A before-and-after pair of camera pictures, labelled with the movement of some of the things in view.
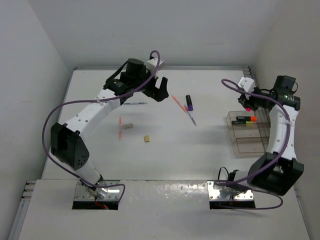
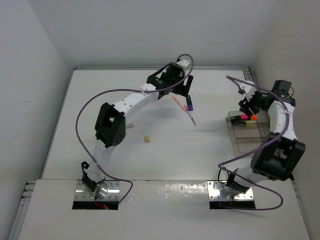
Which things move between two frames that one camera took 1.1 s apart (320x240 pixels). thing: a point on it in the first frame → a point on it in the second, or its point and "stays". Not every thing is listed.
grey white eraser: (125, 126) stays
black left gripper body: (148, 90) → (181, 89)
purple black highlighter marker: (189, 104) stays
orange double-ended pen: (179, 104) stays
